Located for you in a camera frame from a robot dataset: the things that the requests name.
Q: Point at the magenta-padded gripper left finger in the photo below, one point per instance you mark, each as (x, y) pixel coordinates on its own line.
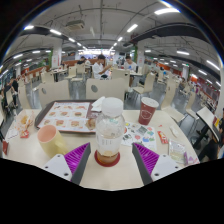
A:
(58, 166)

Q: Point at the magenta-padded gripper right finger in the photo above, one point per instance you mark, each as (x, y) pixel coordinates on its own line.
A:
(165, 166)

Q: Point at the clear white-capped drink bottle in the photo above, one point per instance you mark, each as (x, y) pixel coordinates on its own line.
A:
(109, 133)

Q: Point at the clear plastic packet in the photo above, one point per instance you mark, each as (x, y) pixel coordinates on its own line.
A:
(176, 151)

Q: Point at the pale yellow mug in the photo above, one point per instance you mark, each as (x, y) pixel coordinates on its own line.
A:
(55, 145)

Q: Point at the red sauce packet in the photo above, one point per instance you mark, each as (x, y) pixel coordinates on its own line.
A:
(24, 134)
(162, 137)

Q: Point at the colourful sticker sheet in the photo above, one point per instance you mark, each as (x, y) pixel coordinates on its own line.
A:
(141, 136)

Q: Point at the printed paper tray liner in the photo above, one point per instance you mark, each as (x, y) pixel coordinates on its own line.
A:
(66, 116)

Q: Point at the red paper cup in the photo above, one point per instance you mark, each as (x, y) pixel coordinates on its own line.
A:
(147, 115)

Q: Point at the red flat packet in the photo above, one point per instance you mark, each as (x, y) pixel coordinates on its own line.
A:
(4, 147)

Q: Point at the crumpled food wrapper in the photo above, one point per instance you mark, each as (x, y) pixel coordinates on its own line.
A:
(25, 120)

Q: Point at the white printed paper card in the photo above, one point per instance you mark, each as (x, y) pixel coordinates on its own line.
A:
(12, 131)

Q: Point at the beige side table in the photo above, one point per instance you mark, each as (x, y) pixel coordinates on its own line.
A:
(206, 118)

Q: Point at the group of beige chairs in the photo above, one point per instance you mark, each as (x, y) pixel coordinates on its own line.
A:
(53, 93)

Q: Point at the crumpled white napkin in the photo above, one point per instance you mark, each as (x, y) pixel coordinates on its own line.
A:
(98, 104)

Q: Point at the person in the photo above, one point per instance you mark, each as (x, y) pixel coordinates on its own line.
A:
(7, 91)
(130, 65)
(99, 70)
(81, 61)

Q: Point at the ceiling air conditioner unit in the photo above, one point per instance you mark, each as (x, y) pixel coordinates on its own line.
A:
(75, 25)

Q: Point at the group of ceiling lights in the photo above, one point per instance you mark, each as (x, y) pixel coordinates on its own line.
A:
(166, 11)

